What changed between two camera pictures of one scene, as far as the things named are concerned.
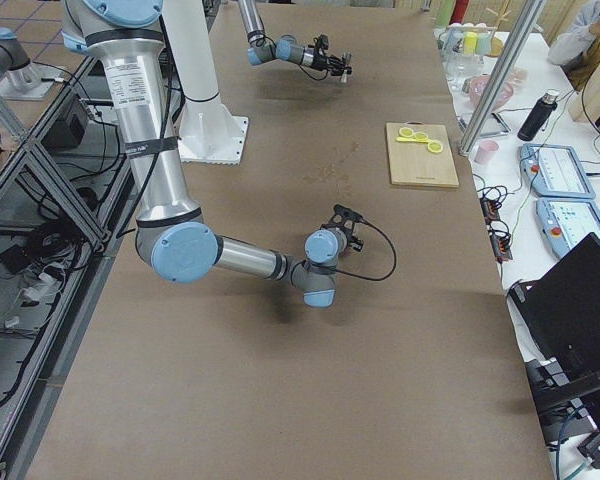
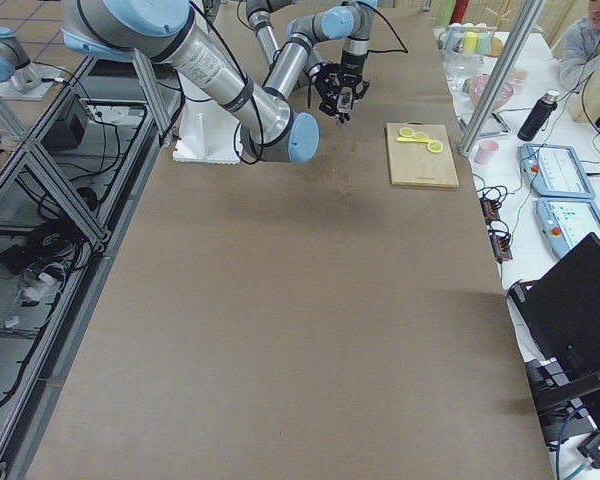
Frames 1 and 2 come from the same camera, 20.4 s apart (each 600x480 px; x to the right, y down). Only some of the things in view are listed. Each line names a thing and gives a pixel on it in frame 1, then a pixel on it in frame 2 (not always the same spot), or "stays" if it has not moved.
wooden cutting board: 411,162 stays
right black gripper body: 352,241 -> 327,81
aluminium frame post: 528,21 stays
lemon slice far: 435,147 stays
